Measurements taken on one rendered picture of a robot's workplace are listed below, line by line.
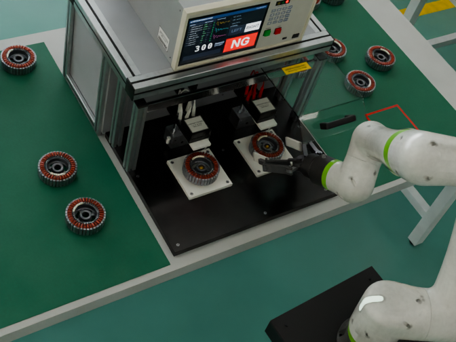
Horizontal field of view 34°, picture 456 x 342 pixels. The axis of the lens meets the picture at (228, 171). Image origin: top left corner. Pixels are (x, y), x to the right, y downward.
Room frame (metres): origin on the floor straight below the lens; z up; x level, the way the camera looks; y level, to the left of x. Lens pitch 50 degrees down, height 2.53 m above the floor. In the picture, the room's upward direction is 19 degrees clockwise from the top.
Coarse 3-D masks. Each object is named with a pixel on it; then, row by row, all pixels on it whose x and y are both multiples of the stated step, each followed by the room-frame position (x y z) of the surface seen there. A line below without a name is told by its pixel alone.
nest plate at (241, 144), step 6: (240, 138) 1.64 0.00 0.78; (246, 138) 1.65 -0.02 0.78; (234, 144) 1.62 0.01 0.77; (240, 144) 1.62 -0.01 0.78; (246, 144) 1.63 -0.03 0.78; (240, 150) 1.59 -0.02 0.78; (246, 150) 1.60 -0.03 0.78; (246, 156) 1.58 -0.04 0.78; (282, 156) 1.63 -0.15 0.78; (288, 156) 1.64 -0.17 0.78; (246, 162) 1.56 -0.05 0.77; (252, 162) 1.56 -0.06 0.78; (252, 168) 1.54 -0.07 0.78; (258, 168) 1.54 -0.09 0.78; (258, 174) 1.52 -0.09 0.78; (264, 174) 1.54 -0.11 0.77
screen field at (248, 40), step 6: (240, 36) 1.62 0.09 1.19; (246, 36) 1.64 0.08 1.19; (252, 36) 1.65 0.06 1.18; (228, 42) 1.60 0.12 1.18; (234, 42) 1.61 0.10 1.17; (240, 42) 1.63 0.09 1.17; (246, 42) 1.64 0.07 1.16; (252, 42) 1.66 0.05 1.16; (228, 48) 1.60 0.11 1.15; (234, 48) 1.62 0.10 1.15
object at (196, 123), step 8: (184, 104) 1.59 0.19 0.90; (176, 112) 1.55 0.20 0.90; (184, 112) 1.55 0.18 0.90; (176, 120) 1.52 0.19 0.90; (184, 120) 1.50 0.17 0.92; (192, 120) 1.52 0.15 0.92; (200, 120) 1.53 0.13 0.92; (184, 128) 1.49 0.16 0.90; (192, 128) 1.48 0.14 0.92; (200, 128) 1.50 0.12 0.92; (208, 128) 1.51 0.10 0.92; (192, 136) 1.46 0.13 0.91; (200, 136) 1.49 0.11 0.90; (208, 136) 1.51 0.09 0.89; (192, 144) 1.46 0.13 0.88; (200, 144) 1.47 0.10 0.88; (208, 144) 1.48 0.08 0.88
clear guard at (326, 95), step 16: (288, 64) 1.73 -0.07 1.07; (320, 64) 1.78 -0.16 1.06; (336, 64) 1.80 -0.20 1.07; (272, 80) 1.64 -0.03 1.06; (288, 80) 1.66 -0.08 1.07; (304, 80) 1.68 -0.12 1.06; (320, 80) 1.71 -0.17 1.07; (336, 80) 1.73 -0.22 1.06; (288, 96) 1.59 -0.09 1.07; (304, 96) 1.62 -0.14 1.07; (320, 96) 1.64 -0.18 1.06; (336, 96) 1.66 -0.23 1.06; (352, 96) 1.69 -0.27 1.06; (304, 112) 1.55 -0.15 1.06; (320, 112) 1.58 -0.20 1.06; (336, 112) 1.61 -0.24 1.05; (352, 112) 1.65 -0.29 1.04; (304, 128) 1.52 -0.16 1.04; (336, 128) 1.58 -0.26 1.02
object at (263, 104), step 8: (240, 88) 1.74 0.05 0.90; (256, 88) 1.76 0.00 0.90; (240, 96) 1.71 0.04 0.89; (256, 96) 1.73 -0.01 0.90; (248, 104) 1.68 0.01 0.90; (256, 104) 1.67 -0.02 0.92; (264, 104) 1.68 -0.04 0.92; (272, 104) 1.69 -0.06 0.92; (240, 112) 1.71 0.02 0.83; (248, 112) 1.67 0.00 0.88; (256, 112) 1.65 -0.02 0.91; (264, 112) 1.65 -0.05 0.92; (272, 112) 1.67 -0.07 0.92; (256, 120) 1.63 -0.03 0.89; (264, 120) 1.65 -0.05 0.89; (272, 120) 1.67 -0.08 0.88; (264, 128) 1.63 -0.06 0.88
